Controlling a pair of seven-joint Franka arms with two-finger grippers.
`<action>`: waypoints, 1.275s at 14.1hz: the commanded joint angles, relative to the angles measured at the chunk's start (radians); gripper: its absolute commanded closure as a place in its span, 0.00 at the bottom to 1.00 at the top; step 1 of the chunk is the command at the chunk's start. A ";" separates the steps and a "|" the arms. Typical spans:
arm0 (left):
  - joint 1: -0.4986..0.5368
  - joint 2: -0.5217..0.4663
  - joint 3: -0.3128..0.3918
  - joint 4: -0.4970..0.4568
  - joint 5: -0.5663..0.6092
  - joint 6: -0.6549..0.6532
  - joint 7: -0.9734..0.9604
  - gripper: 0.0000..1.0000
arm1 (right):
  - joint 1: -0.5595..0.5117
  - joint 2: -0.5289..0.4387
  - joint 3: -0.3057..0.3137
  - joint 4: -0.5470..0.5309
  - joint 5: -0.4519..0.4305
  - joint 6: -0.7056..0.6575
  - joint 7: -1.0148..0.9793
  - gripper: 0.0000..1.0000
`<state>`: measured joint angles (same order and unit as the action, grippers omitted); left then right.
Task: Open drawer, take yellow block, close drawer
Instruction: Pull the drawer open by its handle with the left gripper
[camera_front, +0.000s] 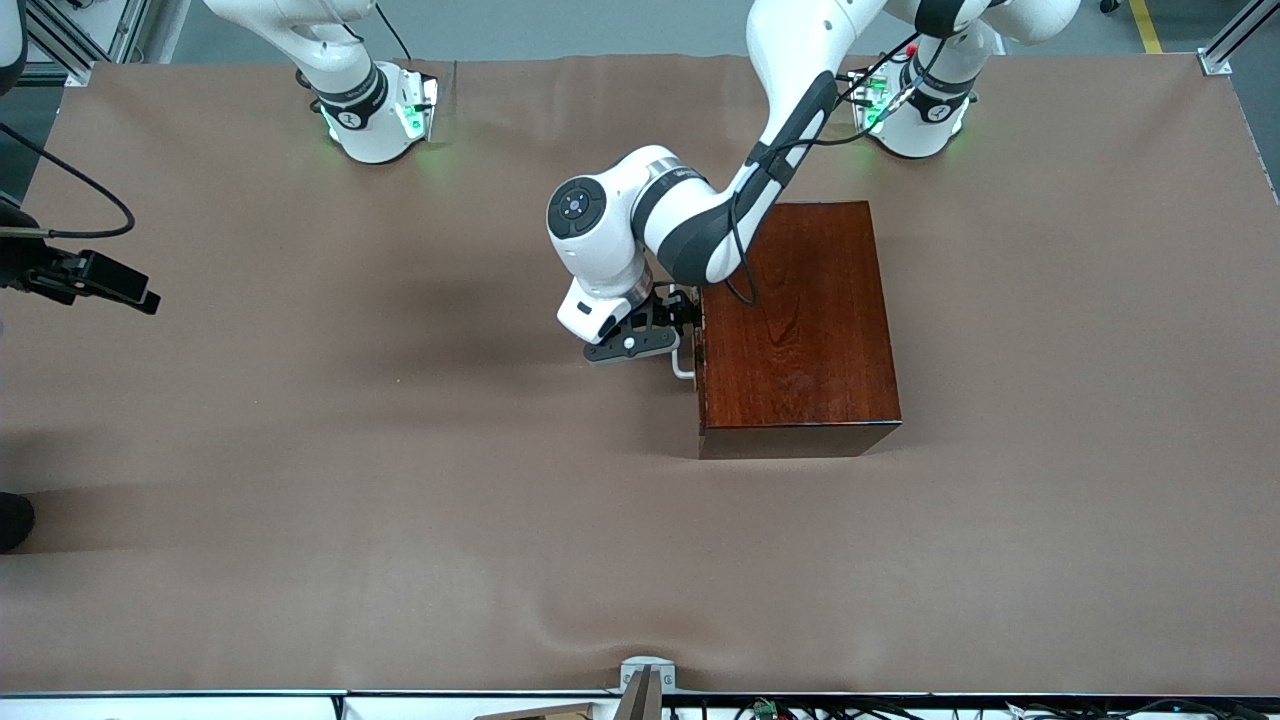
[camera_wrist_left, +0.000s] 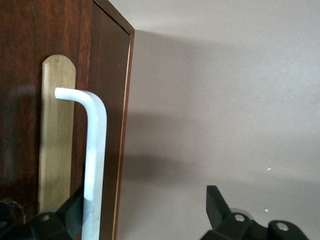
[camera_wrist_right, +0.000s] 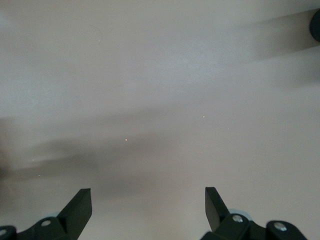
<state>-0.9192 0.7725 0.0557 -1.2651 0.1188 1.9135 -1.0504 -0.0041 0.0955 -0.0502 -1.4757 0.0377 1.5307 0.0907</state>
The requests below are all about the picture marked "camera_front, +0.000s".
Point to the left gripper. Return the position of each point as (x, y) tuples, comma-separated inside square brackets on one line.
[(676, 309)]

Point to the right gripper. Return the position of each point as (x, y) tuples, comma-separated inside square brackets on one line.
[(28, 262)]

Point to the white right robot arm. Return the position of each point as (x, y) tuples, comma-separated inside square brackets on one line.
[(365, 130)]

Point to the dark brown wooden cabinet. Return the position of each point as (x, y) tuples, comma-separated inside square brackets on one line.
[(820, 350)]

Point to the black round object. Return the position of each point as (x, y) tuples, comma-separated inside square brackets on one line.
[(12, 522)]

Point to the brown table cloth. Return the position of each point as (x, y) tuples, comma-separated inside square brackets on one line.
[(400, 500)]

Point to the light wooden board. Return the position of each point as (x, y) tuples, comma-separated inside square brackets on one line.
[(540, 714)]

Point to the aluminium frame with black bars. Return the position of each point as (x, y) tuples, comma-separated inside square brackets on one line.
[(75, 55)]

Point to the grey clamp bracket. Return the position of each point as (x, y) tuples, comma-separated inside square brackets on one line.
[(648, 665)]

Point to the grey metal post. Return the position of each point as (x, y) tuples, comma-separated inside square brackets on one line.
[(640, 700)]

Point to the white table edge rail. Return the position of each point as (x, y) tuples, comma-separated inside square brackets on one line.
[(200, 708)]

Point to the aluminium profile with bracket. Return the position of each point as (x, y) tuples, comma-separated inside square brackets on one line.
[(1215, 62)]

